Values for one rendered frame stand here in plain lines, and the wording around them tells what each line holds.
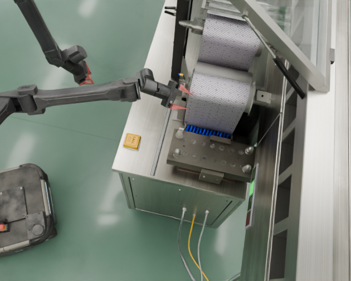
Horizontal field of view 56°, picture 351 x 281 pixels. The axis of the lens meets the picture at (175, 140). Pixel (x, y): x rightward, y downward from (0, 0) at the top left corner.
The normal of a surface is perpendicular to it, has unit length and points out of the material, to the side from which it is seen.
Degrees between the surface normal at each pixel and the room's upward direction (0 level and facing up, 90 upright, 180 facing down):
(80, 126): 0
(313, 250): 0
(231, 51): 92
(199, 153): 0
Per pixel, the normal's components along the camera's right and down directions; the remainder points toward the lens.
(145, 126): 0.06, -0.41
